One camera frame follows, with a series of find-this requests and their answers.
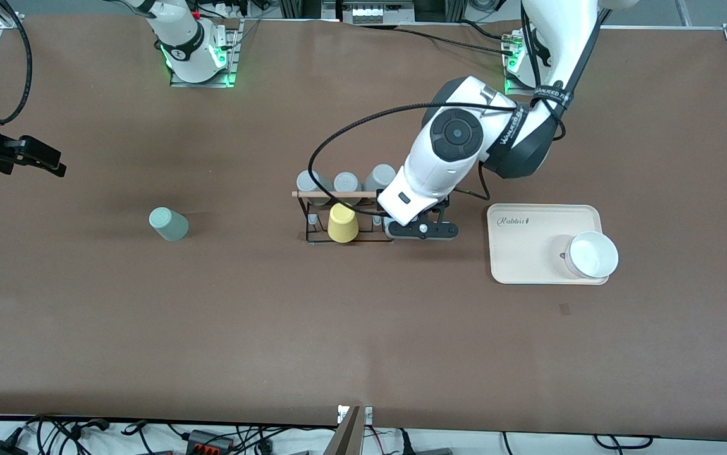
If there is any pale green plastic cup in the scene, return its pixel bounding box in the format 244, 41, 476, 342
149, 207, 189, 243

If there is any grey plastic cup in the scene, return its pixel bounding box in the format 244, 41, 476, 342
296, 169, 334, 207
333, 172, 362, 202
363, 164, 398, 193

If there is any beige rectangular tray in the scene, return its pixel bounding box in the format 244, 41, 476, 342
487, 203, 610, 286

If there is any yellow plastic cup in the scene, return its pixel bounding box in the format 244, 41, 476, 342
328, 202, 360, 243

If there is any white bowl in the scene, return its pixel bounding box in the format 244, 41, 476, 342
564, 231, 620, 280

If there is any white power strip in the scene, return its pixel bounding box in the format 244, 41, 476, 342
352, 5, 391, 25

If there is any black orange connector box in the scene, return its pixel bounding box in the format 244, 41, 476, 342
185, 430, 236, 455

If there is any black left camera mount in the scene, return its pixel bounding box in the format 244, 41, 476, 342
392, 218, 457, 240

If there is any black wire rack wooden rod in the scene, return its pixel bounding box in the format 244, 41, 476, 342
291, 188, 396, 246

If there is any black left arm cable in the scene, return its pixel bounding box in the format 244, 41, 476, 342
308, 0, 604, 219

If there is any black cable on table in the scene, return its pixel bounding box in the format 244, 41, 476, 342
395, 19, 516, 56

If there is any white pole bracket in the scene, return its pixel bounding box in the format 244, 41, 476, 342
337, 405, 374, 425

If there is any grey camera pole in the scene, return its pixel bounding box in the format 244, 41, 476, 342
324, 406, 364, 455

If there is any aluminium frame structure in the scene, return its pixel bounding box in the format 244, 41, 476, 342
278, 0, 465, 26

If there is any black floor cable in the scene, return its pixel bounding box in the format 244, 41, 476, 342
27, 414, 111, 438
594, 434, 655, 451

